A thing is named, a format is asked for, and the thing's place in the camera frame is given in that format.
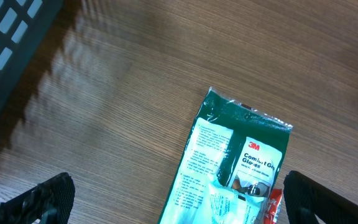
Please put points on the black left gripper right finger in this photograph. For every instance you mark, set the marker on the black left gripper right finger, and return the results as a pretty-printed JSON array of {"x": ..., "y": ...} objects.
[{"x": 308, "y": 201}]

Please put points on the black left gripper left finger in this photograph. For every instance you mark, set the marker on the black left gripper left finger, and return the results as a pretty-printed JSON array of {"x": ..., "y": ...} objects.
[{"x": 48, "y": 202}]

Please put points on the red white tube packet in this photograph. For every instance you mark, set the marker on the red white tube packet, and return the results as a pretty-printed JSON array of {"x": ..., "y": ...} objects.
[{"x": 273, "y": 207}]

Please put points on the green 3M gloves packet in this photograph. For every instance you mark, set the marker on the green 3M gloves packet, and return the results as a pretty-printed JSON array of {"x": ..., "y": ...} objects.
[{"x": 229, "y": 165}]

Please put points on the dark grey mesh basket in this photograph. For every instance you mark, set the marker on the dark grey mesh basket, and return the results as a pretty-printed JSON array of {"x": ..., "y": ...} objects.
[{"x": 23, "y": 24}]

